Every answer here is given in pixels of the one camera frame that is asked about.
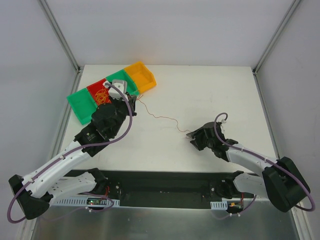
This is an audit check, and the orange red thin wire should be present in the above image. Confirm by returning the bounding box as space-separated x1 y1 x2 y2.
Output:
136 94 193 133

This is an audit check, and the yellow thin wire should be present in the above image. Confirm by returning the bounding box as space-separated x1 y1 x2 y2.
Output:
94 86 112 105

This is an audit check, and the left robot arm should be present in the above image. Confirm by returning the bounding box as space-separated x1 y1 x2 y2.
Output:
8 94 137 220

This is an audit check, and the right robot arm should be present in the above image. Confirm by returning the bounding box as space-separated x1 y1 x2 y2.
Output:
186 121 311 213

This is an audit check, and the orange plastic bin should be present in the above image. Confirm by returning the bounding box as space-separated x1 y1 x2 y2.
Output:
124 61 157 94

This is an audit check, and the green plastic bin upper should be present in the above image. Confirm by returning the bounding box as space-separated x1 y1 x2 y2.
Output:
106 69 140 96

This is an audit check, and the green plastic bin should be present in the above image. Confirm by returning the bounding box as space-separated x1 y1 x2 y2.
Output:
66 88 98 125
106 69 140 96

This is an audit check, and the red plastic bin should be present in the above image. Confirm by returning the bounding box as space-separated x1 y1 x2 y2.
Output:
86 78 111 106

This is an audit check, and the green plastic bin lower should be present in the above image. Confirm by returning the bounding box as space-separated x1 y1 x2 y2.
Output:
66 88 98 125

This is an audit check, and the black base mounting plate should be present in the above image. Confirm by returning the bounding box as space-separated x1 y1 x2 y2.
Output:
72 169 266 209

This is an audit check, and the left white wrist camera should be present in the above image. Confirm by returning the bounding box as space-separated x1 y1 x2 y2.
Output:
102 79 128 100

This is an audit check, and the right white cable duct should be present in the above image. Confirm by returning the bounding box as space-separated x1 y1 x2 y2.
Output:
210 200 228 211

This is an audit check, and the white cable duct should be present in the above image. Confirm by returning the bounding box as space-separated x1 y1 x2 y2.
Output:
210 200 228 211
53 196 120 208

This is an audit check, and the right aluminium frame post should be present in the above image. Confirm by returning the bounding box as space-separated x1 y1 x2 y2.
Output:
252 0 302 76

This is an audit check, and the aluminium frame post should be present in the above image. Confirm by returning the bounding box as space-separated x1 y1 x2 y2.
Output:
252 0 302 76
38 0 85 76

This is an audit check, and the left white cable duct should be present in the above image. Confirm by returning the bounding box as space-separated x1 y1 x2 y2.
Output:
53 196 120 208

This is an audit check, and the left aluminium frame post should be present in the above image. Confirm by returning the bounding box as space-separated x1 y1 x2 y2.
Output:
38 0 85 76

